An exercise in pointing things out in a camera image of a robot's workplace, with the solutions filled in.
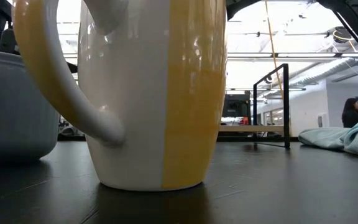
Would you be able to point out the light blue cloth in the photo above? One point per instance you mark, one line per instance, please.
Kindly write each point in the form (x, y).
(353, 140)

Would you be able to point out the person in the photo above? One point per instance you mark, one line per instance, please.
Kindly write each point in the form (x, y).
(350, 118)

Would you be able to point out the black box machine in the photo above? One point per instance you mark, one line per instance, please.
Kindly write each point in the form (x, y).
(236, 107)

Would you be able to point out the silver ventilation duct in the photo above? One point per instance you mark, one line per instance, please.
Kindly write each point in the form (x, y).
(328, 70)

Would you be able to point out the wooden shelf with black frame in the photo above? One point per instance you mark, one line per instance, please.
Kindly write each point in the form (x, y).
(250, 128)

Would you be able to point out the long ceiling light strip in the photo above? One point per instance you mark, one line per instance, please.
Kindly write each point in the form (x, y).
(306, 55)

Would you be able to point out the orange and white mug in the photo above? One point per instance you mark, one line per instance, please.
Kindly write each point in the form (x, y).
(135, 109)

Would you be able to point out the grey mug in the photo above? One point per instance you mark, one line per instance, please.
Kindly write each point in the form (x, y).
(11, 109)

